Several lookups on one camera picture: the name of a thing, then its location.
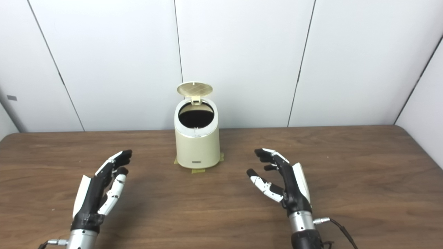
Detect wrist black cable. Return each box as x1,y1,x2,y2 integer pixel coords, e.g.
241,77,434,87
313,217,359,249
37,239,69,249

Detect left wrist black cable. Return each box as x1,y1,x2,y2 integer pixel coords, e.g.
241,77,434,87
37,239,69,249

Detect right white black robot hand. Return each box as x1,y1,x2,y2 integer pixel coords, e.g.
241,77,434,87
246,148,312,216

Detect cream-colored bin body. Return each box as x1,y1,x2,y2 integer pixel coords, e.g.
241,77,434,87
174,98,221,169

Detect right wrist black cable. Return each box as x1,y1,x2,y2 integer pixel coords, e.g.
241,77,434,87
313,217,359,249

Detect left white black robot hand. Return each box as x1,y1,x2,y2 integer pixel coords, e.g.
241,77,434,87
71,149,133,233

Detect round cream bin lid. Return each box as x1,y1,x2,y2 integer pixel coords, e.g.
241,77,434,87
177,81,214,105

